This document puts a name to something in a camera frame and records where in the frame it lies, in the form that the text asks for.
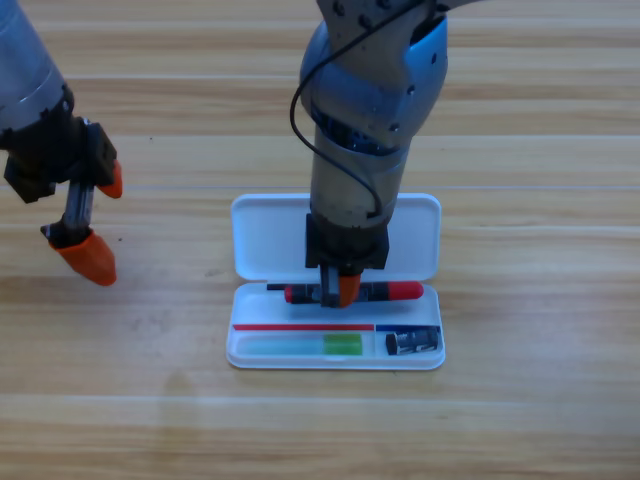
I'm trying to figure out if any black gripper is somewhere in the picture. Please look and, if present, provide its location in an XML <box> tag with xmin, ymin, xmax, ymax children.
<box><xmin>305</xmin><ymin>213</ymin><xmax>390</xmax><ymax>309</ymax></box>
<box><xmin>3</xmin><ymin>117</ymin><xmax>124</xmax><ymax>287</ymax></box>

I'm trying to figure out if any black marker with red caps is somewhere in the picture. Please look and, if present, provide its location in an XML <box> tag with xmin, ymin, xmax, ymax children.
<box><xmin>283</xmin><ymin>280</ymin><xmax>425</xmax><ymax>305</ymax></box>

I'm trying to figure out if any green translucent highlighter pen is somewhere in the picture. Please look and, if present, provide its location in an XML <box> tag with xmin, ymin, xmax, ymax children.
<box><xmin>239</xmin><ymin>333</ymin><xmax>362</xmax><ymax>357</ymax></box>

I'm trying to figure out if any small black eraser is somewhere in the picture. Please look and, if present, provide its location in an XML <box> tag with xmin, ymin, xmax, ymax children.
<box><xmin>384</xmin><ymin>328</ymin><xmax>441</xmax><ymax>356</ymax></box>

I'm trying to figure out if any white Unitree pencil case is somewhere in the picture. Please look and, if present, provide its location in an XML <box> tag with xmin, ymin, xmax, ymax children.
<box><xmin>225</xmin><ymin>192</ymin><xmax>446</xmax><ymax>371</ymax></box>

